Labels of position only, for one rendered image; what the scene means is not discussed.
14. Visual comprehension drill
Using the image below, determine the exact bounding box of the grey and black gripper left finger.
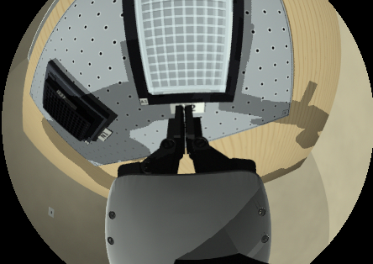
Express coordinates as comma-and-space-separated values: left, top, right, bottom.
118, 105, 185, 177

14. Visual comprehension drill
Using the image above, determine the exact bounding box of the white label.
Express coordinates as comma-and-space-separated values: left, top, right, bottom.
170, 103, 204, 114
97, 127, 112, 141

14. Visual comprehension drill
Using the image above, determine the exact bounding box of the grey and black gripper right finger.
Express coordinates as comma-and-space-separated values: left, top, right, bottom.
185, 105, 256, 173

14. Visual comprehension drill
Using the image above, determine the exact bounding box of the black rectangular frame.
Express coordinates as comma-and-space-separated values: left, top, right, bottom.
122, 0, 244, 106

